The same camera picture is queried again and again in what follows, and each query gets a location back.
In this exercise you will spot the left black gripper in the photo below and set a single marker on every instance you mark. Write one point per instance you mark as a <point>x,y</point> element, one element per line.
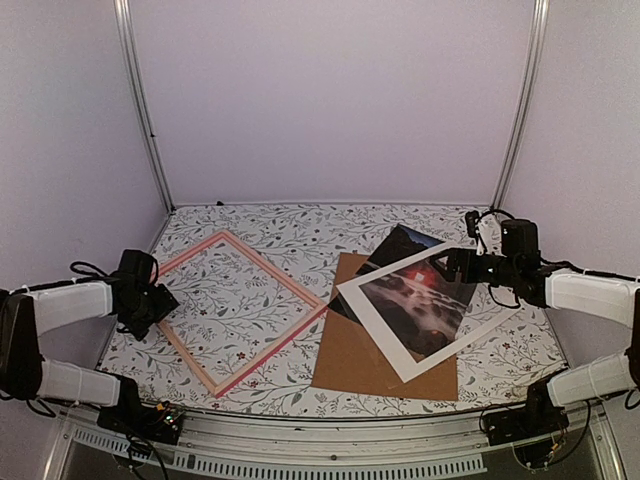
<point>137,328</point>

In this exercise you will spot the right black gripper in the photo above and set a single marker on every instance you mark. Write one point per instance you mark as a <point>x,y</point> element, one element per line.
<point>453,263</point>

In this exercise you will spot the pink wooden picture frame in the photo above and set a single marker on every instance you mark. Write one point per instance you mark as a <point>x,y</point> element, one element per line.
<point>300,320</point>

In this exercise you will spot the landscape sunset photo print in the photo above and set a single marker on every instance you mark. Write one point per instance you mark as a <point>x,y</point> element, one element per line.
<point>395,250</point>

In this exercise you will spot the white photo mat board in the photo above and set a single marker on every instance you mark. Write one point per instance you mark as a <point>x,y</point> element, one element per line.
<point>397,355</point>

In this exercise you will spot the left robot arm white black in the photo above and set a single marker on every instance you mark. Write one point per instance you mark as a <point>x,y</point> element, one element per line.
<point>26,315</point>

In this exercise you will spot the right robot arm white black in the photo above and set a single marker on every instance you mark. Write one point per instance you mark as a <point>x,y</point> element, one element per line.
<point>560,286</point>

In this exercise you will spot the floral patterned table mat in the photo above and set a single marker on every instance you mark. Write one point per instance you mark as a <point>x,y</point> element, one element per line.
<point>306,241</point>

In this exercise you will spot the brown cardboard backing board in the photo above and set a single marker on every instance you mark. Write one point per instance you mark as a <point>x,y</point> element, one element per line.
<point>349,360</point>

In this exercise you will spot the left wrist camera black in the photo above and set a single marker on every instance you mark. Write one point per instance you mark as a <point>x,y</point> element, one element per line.
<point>139,264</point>

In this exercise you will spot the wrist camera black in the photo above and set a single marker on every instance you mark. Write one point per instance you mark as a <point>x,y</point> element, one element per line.
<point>139,264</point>
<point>519,237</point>

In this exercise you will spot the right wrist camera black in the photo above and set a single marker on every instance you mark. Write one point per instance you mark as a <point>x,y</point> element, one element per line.
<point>519,237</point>

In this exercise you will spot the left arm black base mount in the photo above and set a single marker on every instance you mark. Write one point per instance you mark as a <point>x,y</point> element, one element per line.
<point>160,423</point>

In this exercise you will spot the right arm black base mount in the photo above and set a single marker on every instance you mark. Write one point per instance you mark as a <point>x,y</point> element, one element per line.
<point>535,433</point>

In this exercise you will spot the aluminium front rail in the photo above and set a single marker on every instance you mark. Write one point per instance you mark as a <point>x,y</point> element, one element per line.
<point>235,446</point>

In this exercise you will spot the right aluminium corner post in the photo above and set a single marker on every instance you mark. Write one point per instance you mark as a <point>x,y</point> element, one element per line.
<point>532,63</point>

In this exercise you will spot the aluminium corner post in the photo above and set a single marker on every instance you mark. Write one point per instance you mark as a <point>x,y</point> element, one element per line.
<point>532,63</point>
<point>124,25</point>

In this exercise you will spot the left aluminium corner post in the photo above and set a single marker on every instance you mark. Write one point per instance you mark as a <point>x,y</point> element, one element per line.
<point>124,25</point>

